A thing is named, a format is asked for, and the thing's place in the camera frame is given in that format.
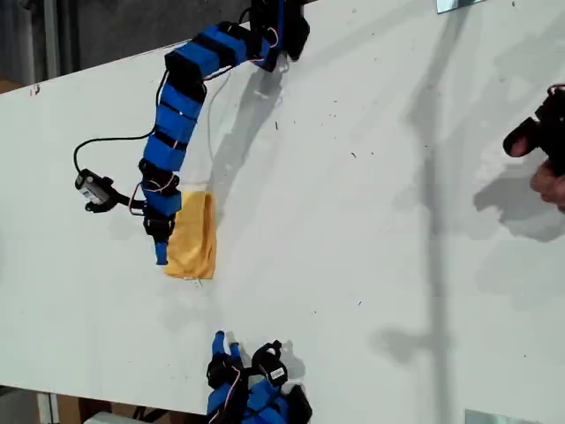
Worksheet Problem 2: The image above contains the yellow square microfibre towel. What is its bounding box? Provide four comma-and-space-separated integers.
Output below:
163, 190, 218, 288

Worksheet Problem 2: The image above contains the person's hand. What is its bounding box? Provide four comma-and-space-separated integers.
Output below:
529, 156, 565, 205

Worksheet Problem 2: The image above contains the brown cardboard box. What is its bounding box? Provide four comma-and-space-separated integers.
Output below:
59, 395, 177, 419

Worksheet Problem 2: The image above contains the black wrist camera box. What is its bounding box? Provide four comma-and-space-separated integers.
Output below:
250, 338, 291, 390
73, 167, 117, 214

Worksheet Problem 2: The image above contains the black camera mount stalk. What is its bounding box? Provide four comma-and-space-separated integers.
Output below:
86, 176, 147, 217

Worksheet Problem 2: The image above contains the black camera cable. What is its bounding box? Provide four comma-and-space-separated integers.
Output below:
72, 125, 158, 178

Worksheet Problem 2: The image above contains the shiny metal bracket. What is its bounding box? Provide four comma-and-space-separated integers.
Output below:
435, 0, 486, 14

